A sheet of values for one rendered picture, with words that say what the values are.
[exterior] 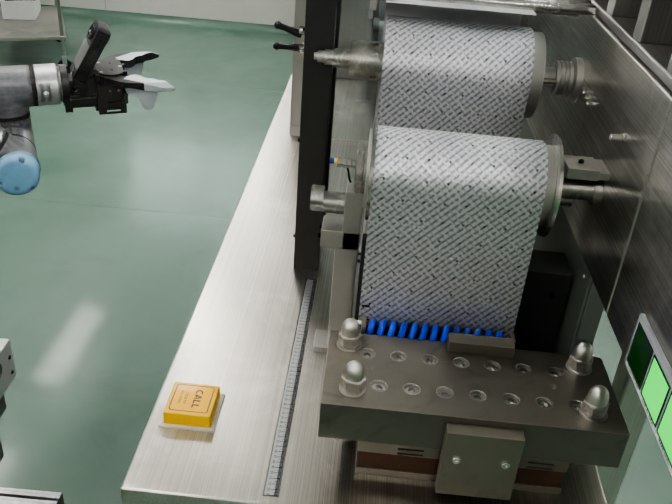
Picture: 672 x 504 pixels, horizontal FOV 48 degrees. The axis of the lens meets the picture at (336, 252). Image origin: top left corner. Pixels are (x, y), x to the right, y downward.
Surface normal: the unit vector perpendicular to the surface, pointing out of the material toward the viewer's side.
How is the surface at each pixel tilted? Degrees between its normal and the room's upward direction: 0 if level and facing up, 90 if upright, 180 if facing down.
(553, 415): 0
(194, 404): 0
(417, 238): 90
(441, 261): 90
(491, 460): 90
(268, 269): 0
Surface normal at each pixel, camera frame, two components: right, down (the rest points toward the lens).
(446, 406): 0.07, -0.86
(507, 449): -0.07, 0.50
